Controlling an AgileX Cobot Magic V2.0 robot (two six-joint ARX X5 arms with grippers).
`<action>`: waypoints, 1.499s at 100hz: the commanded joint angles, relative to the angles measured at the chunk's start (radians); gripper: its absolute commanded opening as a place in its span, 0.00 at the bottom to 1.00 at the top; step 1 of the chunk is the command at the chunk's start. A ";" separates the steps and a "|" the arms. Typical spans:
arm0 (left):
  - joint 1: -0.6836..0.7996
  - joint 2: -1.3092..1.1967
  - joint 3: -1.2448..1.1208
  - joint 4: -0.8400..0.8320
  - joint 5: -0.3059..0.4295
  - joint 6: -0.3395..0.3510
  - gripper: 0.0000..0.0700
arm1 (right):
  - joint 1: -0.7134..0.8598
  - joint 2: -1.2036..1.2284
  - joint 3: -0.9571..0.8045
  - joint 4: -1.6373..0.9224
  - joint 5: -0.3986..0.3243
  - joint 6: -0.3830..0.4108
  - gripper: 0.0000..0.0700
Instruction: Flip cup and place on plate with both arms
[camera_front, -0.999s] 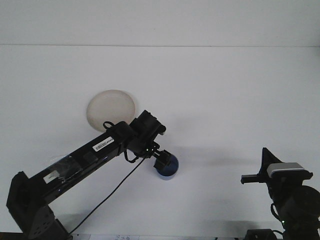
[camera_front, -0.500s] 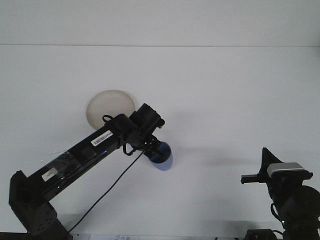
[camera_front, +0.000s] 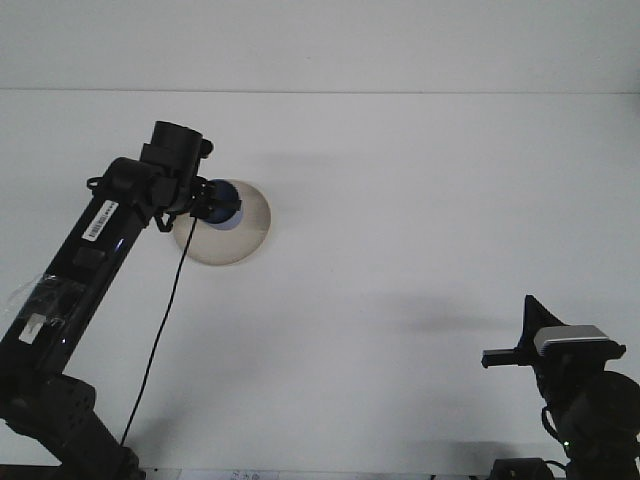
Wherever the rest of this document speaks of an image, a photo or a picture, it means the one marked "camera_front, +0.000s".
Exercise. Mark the pale round plate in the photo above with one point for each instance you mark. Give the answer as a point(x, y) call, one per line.
point(235, 245)

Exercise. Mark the pale blue cup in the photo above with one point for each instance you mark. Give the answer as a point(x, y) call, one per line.
point(232, 221)

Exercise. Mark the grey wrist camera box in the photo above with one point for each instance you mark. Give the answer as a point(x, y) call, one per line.
point(572, 337)

